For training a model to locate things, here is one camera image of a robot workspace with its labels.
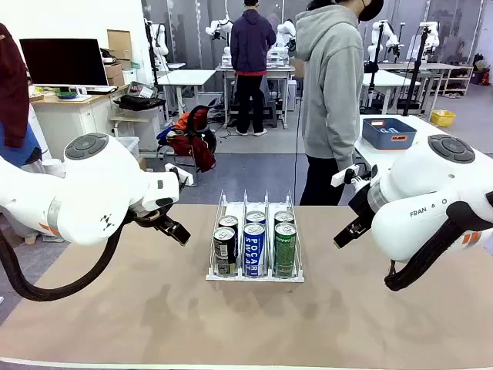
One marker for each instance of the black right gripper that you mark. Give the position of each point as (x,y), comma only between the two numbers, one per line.
(364,206)

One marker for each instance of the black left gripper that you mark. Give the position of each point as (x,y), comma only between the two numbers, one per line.
(148,216)

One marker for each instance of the blue plastic bin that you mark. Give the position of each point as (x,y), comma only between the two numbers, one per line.
(385,140)

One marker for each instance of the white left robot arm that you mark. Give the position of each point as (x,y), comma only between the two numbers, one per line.
(96,185)

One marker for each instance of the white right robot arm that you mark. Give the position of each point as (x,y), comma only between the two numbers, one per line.
(423,185)

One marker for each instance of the grey sleeved right forearm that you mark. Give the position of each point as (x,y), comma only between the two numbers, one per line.
(346,142)

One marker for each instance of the clear plastic can dispenser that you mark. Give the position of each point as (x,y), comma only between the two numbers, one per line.
(269,279)

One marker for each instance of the black Pepsi can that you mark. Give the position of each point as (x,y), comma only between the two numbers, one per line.
(229,220)
(224,254)

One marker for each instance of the green Chilsung cider can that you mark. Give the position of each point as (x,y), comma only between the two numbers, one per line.
(284,216)
(285,250)

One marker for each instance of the blue Pocari Sweat can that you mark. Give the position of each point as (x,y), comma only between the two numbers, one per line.
(254,250)
(256,216)

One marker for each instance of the red and orange backpack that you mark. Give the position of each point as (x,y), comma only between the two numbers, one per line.
(192,150)

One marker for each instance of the clear plastic storage bin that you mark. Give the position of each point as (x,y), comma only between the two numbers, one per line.
(131,146)

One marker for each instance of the white side table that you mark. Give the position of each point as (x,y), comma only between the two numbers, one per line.
(423,123)

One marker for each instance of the black bag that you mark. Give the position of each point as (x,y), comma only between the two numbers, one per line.
(138,102)

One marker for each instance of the person in grey hoodie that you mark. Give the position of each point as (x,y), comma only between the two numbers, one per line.
(327,96)

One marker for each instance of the black case with white label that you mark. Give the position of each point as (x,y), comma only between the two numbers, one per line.
(144,91)

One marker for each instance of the yellow basket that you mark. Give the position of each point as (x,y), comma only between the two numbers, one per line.
(443,119)

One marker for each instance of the white desk with wooden top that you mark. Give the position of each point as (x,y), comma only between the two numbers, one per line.
(77,115)

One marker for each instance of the white background table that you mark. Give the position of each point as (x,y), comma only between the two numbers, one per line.
(269,70)
(389,79)
(185,77)

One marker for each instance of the white plastic container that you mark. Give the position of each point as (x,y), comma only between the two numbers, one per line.
(129,76)

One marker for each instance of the small brown cardboard box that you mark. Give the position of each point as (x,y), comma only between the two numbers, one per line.
(114,75)

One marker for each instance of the green bowl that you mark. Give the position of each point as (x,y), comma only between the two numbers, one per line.
(66,95)

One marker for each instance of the upright cardboard sheet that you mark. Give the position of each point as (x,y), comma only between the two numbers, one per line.
(119,44)

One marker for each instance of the person in navy hoodie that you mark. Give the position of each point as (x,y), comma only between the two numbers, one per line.
(252,46)

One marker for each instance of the black computer monitor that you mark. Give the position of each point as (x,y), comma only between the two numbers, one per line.
(63,61)

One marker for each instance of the person in maroon top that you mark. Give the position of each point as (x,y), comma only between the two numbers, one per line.
(11,96)

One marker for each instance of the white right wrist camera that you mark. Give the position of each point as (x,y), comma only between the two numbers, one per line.
(341,177)

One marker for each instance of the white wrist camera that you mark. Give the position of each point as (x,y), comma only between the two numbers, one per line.
(181,175)
(341,177)

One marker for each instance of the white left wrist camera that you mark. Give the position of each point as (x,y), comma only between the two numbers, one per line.
(181,175)

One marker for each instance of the black camera stand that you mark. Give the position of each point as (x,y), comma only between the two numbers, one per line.
(415,73)
(373,77)

